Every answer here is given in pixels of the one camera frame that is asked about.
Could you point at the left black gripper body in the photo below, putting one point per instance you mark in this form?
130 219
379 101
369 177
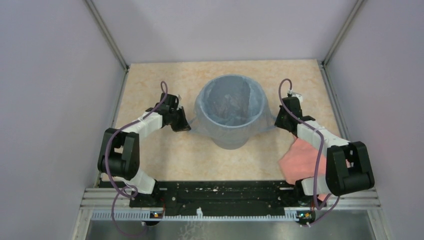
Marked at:
174 115

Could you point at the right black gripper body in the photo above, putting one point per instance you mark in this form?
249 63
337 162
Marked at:
280 121

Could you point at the blue plastic trash bag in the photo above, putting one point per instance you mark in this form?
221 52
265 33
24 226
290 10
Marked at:
228 109

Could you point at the grey plastic trash bin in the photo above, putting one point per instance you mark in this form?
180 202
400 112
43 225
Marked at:
230 132

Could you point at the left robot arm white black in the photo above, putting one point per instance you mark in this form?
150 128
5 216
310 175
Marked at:
119 155

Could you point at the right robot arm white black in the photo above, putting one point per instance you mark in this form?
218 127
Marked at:
319 162

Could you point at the pink cloth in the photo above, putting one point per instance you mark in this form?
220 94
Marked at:
299 161

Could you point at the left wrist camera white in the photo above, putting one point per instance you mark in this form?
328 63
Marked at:
177 101

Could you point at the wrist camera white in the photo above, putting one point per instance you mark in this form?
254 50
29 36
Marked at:
177 101
291 93

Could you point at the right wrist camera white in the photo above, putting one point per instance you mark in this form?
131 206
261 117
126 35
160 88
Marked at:
291 93

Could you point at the right aluminium frame post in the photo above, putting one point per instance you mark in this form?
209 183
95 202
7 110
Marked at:
343 32

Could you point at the aluminium frame post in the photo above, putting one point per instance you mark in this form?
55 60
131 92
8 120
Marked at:
106 34
343 32

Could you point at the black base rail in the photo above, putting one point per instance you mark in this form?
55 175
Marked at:
244 198

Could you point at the left aluminium frame post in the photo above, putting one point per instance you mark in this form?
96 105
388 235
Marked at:
106 34

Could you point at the grey slotted cable duct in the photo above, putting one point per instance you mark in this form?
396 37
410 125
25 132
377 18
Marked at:
149 216

